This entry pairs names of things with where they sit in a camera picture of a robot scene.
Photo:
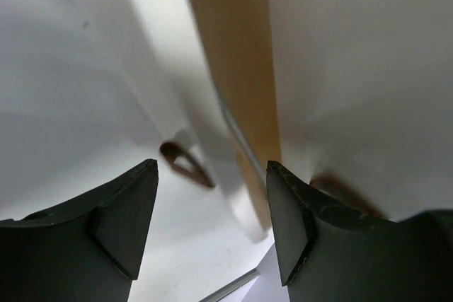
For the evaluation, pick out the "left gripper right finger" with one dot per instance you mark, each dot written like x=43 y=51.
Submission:
x=328 y=251

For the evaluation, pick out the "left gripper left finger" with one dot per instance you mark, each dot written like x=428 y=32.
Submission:
x=89 y=248

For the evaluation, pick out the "white drawer cabinet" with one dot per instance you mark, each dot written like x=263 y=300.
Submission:
x=358 y=88

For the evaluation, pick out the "aluminium rail front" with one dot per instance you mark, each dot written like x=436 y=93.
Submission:
x=234 y=285

